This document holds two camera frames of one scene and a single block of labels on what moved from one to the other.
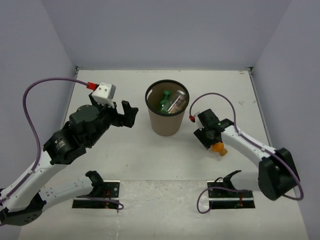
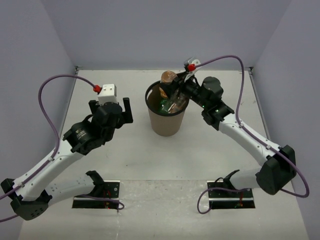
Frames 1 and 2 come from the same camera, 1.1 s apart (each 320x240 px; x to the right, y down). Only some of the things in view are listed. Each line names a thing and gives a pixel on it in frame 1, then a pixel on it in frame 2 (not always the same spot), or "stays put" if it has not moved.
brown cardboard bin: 165,124 stays put
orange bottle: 219,147 -> 167,77
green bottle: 165,102 stays put
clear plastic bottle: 177,102 stays put
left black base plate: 111,192 stays put
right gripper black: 206,142 -> 170,88
